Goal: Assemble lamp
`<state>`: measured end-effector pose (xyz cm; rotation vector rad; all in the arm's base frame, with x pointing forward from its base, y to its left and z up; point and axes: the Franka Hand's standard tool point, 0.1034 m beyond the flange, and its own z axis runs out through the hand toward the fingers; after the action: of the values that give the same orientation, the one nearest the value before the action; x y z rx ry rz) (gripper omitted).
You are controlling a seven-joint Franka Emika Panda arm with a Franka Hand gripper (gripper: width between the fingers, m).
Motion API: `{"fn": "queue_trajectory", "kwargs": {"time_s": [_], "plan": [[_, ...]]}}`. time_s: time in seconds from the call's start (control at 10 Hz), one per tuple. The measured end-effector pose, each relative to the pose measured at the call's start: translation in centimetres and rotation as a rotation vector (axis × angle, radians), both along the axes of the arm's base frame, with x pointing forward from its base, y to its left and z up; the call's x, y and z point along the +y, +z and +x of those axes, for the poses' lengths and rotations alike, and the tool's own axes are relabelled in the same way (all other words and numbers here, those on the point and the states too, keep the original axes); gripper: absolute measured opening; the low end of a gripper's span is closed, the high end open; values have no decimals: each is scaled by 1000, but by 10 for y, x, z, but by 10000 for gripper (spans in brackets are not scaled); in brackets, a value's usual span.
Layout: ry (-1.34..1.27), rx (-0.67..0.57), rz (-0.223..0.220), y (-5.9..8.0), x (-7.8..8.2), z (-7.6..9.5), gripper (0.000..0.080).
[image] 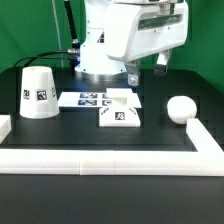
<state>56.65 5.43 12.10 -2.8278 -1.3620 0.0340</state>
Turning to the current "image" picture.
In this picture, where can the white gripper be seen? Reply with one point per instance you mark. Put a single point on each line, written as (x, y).
(135, 31)

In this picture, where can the white lamp base block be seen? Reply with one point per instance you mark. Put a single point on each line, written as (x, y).
(122, 112)

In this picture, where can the white lamp bulb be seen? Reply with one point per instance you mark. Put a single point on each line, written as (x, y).
(181, 108)

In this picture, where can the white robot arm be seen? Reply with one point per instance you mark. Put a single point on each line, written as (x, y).
(94, 63)

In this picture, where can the white lamp shade cone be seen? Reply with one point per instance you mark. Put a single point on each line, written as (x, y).
(38, 93)

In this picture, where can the white marker sheet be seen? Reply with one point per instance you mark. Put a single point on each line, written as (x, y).
(98, 99)

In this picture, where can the white U-shaped fence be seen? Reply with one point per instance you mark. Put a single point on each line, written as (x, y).
(206, 160)

